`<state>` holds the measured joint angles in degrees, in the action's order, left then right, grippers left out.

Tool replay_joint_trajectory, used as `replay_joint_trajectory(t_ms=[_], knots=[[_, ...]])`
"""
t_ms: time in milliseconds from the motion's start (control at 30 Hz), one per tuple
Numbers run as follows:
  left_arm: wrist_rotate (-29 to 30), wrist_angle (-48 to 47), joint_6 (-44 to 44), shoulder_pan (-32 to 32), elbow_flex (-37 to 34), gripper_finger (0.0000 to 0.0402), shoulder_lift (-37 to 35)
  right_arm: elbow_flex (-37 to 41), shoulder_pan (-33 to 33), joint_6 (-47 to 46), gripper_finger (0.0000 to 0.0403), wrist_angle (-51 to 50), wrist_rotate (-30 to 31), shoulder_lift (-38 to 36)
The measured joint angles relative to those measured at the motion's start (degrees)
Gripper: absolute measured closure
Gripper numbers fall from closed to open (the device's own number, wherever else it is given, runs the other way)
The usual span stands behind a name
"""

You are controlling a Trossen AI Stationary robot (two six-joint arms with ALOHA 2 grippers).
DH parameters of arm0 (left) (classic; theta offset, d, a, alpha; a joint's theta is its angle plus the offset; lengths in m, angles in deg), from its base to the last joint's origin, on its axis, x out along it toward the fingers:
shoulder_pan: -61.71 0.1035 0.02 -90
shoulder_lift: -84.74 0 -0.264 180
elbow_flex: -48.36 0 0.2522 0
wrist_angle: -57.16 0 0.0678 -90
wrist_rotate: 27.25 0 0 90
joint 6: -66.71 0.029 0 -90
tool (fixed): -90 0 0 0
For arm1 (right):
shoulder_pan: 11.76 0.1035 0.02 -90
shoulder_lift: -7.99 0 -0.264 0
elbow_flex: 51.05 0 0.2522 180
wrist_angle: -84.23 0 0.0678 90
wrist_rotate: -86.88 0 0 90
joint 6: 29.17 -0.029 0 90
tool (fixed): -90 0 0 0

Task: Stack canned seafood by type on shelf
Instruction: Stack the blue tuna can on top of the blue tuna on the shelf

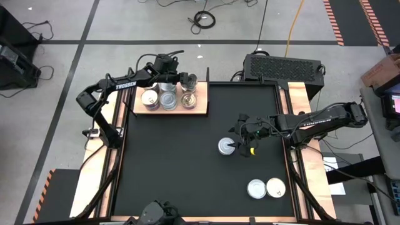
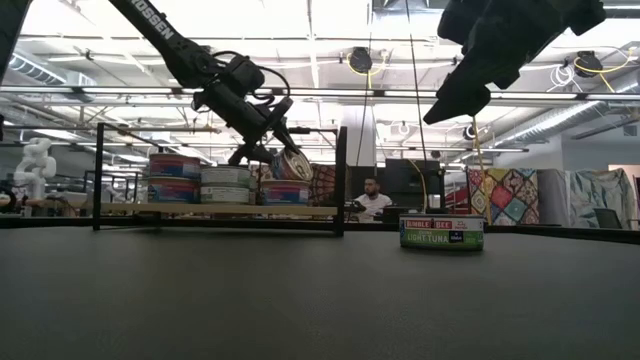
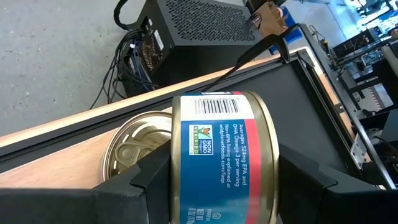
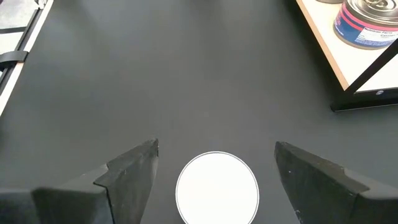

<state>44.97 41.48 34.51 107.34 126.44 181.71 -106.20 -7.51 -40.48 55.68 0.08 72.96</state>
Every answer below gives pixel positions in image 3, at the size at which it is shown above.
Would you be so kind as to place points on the salmon can blue label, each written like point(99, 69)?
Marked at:
point(217, 155)
point(133, 143)

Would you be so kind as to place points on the wooden shelf board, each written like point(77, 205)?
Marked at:
point(62, 168)

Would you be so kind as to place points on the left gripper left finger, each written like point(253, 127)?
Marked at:
point(93, 205)

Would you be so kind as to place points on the cardboard box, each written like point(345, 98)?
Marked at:
point(267, 18)

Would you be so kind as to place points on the black perforated computer case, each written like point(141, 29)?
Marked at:
point(202, 31)

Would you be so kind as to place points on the metal bracket plate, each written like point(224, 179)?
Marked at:
point(357, 152)

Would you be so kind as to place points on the blue plastic bin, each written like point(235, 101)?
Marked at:
point(292, 34)

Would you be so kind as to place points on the black table mat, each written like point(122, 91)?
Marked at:
point(295, 109)

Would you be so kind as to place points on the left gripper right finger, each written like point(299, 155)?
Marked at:
point(326, 205)

